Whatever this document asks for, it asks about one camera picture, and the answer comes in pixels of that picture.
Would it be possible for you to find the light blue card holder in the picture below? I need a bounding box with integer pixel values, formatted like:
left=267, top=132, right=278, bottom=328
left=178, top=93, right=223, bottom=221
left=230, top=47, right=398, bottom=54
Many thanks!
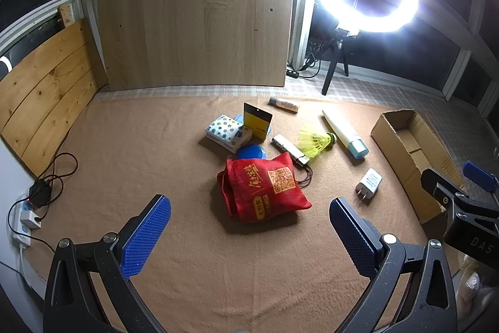
left=234, top=113, right=273, bottom=135

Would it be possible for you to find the yellow and black ruler card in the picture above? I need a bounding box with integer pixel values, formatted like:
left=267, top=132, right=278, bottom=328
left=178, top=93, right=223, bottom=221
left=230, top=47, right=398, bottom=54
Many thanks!
left=242, top=102, right=273, bottom=141

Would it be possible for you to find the white tube with blue cap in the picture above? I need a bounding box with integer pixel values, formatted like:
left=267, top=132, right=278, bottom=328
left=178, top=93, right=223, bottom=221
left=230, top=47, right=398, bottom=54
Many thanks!
left=322, top=109, right=369, bottom=159

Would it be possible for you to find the pine plank panel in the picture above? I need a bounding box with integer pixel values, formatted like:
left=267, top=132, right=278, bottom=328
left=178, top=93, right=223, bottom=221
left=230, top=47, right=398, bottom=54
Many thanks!
left=0, top=19, right=109, bottom=178

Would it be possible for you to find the small pink bottle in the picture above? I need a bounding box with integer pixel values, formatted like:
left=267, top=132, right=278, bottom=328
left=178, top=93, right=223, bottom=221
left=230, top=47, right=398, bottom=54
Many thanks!
left=269, top=96, right=300, bottom=114

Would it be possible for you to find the red drawstring bag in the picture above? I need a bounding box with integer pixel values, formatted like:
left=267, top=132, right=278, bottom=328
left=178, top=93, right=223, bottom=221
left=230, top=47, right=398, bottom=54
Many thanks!
left=217, top=152, right=313, bottom=224

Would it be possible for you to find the blue round lid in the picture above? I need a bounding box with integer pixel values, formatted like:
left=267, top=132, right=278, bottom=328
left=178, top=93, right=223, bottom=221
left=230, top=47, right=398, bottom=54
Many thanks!
left=236, top=144, right=268, bottom=162

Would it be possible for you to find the black power strip cable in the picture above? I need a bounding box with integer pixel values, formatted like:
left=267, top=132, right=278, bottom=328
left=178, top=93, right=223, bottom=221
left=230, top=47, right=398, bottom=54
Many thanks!
left=17, top=232, right=57, bottom=255

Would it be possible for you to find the black power adapter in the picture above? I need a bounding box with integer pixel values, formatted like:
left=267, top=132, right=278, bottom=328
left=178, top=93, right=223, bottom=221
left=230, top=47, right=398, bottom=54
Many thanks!
left=29, top=179, right=53, bottom=208

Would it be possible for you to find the white charger plug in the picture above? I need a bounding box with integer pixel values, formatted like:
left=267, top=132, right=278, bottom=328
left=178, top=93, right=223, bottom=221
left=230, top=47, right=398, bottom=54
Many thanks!
left=355, top=168, right=383, bottom=203

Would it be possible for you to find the cardboard box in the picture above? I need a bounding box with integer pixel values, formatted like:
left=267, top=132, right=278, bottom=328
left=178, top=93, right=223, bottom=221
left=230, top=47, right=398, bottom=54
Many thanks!
left=370, top=110, right=466, bottom=226

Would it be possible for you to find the black adapter cable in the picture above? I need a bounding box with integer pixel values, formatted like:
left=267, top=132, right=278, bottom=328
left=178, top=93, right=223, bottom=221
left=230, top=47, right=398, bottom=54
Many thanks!
left=39, top=152, right=79, bottom=218

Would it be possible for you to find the white patterned tissue pack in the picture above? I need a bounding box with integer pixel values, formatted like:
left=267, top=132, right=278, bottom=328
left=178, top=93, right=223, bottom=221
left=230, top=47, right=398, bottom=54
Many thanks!
left=205, top=114, right=252, bottom=153

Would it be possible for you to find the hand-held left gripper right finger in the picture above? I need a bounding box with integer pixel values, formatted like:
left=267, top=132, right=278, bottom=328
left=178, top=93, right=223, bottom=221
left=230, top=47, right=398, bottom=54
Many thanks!
left=329, top=196, right=458, bottom=333

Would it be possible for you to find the white patterned lighter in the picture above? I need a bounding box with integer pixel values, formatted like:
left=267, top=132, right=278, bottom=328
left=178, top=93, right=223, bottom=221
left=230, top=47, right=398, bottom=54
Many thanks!
left=272, top=134, right=311, bottom=167

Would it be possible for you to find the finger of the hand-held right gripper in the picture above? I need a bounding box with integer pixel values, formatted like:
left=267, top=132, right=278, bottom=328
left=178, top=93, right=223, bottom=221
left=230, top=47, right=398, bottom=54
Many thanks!
left=463, top=160, right=499, bottom=197
left=420, top=168, right=471, bottom=209

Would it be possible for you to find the grey checked mat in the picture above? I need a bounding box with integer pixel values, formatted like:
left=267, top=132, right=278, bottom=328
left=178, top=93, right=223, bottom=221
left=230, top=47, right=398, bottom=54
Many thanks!
left=95, top=73, right=499, bottom=146

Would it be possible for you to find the large light wooden board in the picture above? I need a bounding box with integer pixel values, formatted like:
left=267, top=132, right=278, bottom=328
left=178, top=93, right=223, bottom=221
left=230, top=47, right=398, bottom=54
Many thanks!
left=95, top=0, right=295, bottom=92

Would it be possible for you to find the person's right hand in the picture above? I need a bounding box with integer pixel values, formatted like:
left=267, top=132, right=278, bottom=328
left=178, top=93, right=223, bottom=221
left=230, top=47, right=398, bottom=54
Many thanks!
left=458, top=252, right=488, bottom=304

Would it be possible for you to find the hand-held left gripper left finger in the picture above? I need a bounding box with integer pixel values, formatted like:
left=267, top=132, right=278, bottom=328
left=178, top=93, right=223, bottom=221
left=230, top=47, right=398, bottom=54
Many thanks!
left=43, top=194, right=172, bottom=333

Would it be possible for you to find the white power strip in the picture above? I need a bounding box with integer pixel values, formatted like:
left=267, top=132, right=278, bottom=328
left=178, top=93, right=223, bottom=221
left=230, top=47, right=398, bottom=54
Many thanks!
left=10, top=197, right=43, bottom=250

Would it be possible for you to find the yellow shuttlecock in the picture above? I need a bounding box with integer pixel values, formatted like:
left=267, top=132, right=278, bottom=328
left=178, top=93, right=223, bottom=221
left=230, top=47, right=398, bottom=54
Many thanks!
left=298, top=124, right=337, bottom=161

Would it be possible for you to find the small chipboard piece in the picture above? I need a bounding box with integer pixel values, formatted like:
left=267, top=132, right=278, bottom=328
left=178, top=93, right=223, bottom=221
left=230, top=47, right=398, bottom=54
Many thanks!
left=58, top=2, right=77, bottom=30

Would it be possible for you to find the black ring light cable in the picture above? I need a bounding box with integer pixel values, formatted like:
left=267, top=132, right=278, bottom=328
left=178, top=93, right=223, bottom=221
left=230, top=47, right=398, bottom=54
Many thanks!
left=288, top=38, right=326, bottom=79

